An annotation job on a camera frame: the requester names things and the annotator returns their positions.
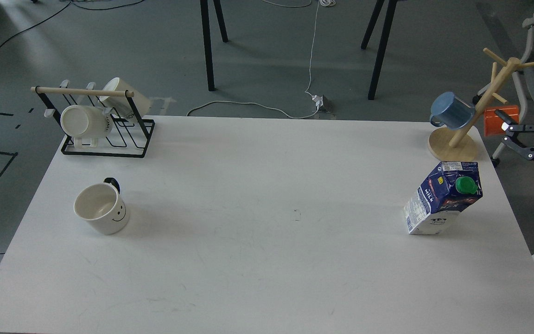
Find black floor cable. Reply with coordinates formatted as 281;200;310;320
0;0;146;77

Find black table legs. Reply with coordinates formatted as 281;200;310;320
199;0;229;91
360;0;398;101

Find wooden mug tree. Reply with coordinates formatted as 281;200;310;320
427;47;534;161

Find black left table legs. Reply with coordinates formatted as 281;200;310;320
199;0;229;91

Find black right table legs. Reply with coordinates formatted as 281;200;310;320
360;0;398;101

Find blue white milk carton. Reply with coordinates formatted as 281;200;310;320
403;161;483;235

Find orange mug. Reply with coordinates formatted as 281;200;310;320
483;104;520;137

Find cream mug on rack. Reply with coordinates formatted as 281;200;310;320
99;77;153;122

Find blue mug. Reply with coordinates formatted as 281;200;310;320
429;91;475;130

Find white mug lying front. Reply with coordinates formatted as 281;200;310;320
61;104;113;148

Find white smiley face mug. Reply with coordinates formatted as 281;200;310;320
73;177;131;235

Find white power adapter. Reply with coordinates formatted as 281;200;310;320
311;95;334;113

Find black wire mug rack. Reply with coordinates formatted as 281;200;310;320
31;83;155;158

